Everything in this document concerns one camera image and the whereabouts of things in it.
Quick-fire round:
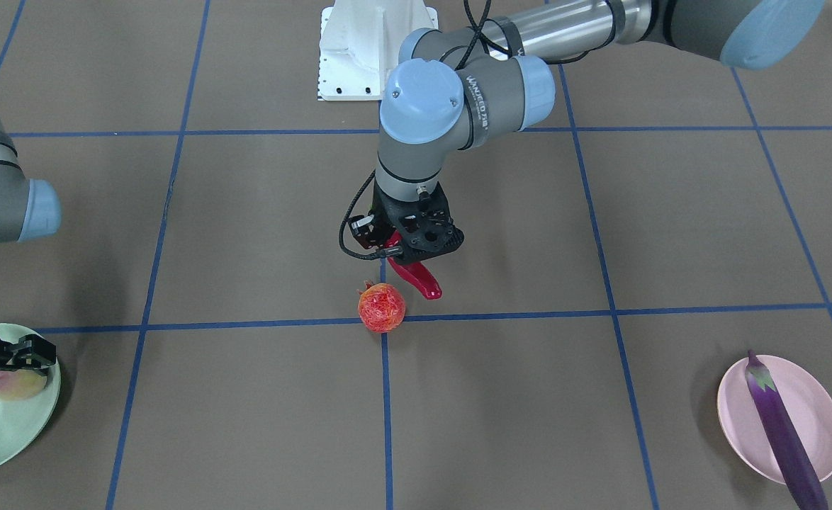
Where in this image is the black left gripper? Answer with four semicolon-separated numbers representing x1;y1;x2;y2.
350;185;465;258

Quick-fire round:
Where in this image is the green pink peach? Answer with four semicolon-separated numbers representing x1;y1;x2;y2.
0;369;47;402

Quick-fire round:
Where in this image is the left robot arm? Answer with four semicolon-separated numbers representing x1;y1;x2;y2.
338;1;823;265

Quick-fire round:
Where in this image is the light green plate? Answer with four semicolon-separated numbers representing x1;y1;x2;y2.
0;323;62;465

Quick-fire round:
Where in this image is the purple eggplant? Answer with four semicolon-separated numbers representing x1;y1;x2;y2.
744;351;828;509

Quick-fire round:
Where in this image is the red chili pepper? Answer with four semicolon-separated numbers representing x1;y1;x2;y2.
389;258;442;300

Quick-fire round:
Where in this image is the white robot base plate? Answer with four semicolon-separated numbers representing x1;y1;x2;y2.
317;1;439;101

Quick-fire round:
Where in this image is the pink plate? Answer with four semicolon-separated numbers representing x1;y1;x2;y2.
715;354;832;485

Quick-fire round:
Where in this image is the red orange pomegranate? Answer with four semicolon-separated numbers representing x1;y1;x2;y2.
357;280;406;334

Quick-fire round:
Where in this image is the brown table mat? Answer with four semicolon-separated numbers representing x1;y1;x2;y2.
0;1;832;509

